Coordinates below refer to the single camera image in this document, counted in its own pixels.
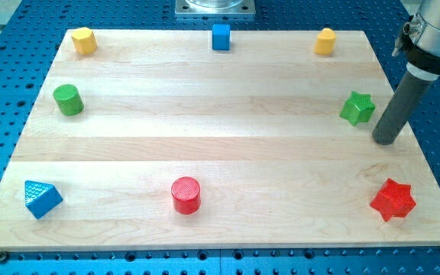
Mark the light wooden board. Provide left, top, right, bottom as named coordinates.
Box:
left=0, top=30, right=440, bottom=251

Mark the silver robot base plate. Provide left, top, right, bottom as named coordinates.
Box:
left=175, top=0, right=256, bottom=18

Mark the yellow hexagon block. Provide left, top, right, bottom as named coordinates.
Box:
left=71, top=27, right=97, bottom=54

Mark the green cylinder block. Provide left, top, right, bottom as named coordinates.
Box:
left=53, top=84, right=84, bottom=116

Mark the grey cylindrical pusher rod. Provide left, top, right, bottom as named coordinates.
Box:
left=372, top=70, right=435, bottom=145

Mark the yellow heart block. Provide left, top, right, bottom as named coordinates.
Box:
left=314, top=27, right=337, bottom=55

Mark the blue triangular prism block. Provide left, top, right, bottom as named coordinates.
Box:
left=24, top=180, right=63, bottom=219

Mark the blue perforated metal table plate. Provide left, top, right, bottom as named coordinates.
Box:
left=0, top=0, right=440, bottom=274

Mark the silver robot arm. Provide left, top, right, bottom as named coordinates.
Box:
left=392, top=0, right=440, bottom=75

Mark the blue cube block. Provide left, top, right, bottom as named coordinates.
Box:
left=212, top=24, right=231, bottom=51

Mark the green star block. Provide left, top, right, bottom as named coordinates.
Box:
left=339, top=91, right=376, bottom=126

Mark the red star block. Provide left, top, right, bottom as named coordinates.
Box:
left=370, top=178, right=417, bottom=222

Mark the red cylinder block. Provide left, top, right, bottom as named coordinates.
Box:
left=171, top=176, right=202, bottom=215

